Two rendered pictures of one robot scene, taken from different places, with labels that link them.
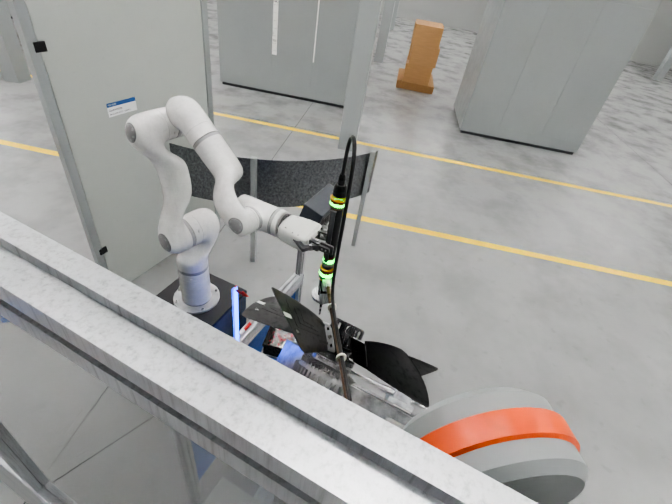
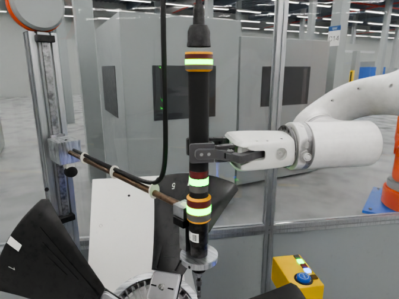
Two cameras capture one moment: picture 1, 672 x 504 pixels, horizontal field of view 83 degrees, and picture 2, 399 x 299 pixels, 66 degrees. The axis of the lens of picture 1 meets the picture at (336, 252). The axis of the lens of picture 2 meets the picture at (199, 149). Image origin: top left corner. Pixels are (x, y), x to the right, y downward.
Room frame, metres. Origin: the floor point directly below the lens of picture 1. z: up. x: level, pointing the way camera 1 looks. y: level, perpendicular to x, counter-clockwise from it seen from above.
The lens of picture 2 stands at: (1.30, -0.22, 1.69)
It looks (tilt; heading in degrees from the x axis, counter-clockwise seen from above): 15 degrees down; 151
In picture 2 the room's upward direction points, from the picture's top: straight up
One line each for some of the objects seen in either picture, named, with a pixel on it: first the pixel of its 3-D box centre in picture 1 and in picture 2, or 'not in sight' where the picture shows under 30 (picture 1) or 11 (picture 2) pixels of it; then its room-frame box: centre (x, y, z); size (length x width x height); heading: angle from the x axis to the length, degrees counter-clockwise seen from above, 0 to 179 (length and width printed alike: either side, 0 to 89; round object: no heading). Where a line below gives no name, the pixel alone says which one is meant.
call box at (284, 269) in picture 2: not in sight; (295, 283); (0.71, 0.46, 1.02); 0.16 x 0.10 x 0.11; 160
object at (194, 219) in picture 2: not in sight; (198, 213); (0.86, 0.02, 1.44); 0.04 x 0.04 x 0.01
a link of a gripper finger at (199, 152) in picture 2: not in sight; (211, 154); (0.90, 0.02, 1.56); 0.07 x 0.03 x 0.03; 70
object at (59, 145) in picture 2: not in sight; (63, 149); (0.26, -0.14, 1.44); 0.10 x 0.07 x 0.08; 15
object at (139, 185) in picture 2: (341, 361); (113, 173); (0.57, -0.06, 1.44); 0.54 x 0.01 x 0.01; 15
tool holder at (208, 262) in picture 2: (324, 287); (195, 233); (0.85, 0.01, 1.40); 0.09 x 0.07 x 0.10; 15
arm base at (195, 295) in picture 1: (195, 282); not in sight; (1.12, 0.56, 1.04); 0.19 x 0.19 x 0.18
